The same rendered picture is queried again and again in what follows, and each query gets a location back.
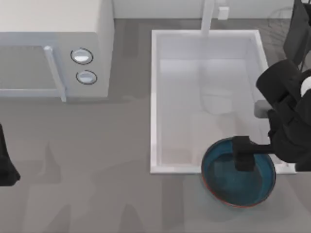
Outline tall white tap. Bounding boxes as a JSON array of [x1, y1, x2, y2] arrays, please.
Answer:
[[200, 0, 230, 36]]

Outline small round microwave knob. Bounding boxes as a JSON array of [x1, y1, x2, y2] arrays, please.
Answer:
[[75, 69, 98, 86]]

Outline white sink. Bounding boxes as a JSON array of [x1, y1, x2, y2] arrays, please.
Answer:
[[149, 29, 298, 176]]

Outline microwave door handle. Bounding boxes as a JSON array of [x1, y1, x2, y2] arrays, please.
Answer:
[[43, 46, 68, 103]]

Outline blue bowl with red rim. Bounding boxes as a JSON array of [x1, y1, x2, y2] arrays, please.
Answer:
[[201, 137, 277, 208]]

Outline pale microwave oven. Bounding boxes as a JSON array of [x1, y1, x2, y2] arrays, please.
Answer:
[[0, 0, 115, 104]]

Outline large round microwave knob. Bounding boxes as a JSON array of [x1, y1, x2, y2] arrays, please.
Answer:
[[70, 48, 94, 66]]

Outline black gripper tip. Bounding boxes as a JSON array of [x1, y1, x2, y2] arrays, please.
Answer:
[[0, 123, 21, 188]]

